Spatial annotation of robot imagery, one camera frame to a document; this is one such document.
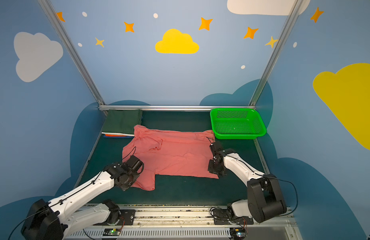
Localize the folded blue t-shirt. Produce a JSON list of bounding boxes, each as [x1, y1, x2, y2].
[[104, 135, 131, 139]]

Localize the folded white t-shirt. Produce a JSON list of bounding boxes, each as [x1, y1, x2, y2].
[[102, 132, 135, 136]]

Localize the left aluminium frame post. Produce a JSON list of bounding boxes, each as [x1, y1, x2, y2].
[[38, 0, 106, 106]]

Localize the right controller board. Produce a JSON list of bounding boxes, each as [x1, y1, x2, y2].
[[229, 228, 247, 240]]

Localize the green plastic basket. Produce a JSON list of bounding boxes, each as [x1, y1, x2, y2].
[[210, 108, 267, 140]]

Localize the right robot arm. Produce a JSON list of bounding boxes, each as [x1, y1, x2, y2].
[[208, 142, 287, 223]]

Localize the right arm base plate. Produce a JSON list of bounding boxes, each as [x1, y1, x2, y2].
[[209, 208, 254, 226]]

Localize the left controller board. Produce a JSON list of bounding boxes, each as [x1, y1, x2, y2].
[[103, 229, 122, 237]]

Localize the aluminium front rail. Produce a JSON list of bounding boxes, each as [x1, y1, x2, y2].
[[64, 204, 302, 240]]

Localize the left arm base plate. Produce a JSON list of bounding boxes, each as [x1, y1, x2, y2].
[[115, 209, 136, 226]]

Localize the pink red t-shirt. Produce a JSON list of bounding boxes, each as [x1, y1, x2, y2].
[[123, 125, 218, 191]]

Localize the right aluminium frame post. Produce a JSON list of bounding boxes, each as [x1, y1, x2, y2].
[[249, 0, 304, 109]]

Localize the rear aluminium frame bar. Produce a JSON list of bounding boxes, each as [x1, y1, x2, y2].
[[99, 105, 256, 112]]

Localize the controller board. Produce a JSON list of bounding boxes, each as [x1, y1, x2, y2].
[[103, 229, 122, 237], [229, 228, 247, 240]]

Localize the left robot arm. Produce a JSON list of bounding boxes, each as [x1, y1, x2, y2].
[[21, 156, 144, 240]]

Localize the aluminium frame post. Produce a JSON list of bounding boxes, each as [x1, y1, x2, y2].
[[38, 0, 106, 106], [249, 0, 304, 109]]

